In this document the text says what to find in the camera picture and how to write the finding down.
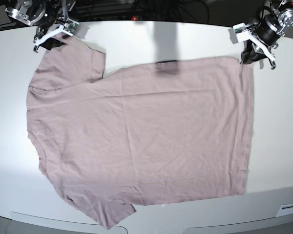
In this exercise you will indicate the white label plate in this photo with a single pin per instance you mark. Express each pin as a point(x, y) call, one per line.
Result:
point(285, 210)

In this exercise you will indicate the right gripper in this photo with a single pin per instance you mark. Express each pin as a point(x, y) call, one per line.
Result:
point(50, 37)

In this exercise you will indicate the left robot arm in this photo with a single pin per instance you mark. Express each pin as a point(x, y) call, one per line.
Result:
point(283, 10)

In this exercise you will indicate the pink T-shirt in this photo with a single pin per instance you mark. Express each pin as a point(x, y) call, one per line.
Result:
point(150, 134)

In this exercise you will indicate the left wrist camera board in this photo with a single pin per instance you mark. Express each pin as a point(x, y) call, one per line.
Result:
point(239, 33)

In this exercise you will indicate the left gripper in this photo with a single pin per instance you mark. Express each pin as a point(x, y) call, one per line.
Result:
point(265, 30)

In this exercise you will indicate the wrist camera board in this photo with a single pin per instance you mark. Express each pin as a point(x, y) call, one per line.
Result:
point(239, 33)
point(70, 27)

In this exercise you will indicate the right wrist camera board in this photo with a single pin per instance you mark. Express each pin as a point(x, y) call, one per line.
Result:
point(70, 27)

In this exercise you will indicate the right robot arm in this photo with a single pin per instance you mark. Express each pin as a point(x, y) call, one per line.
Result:
point(50, 17)

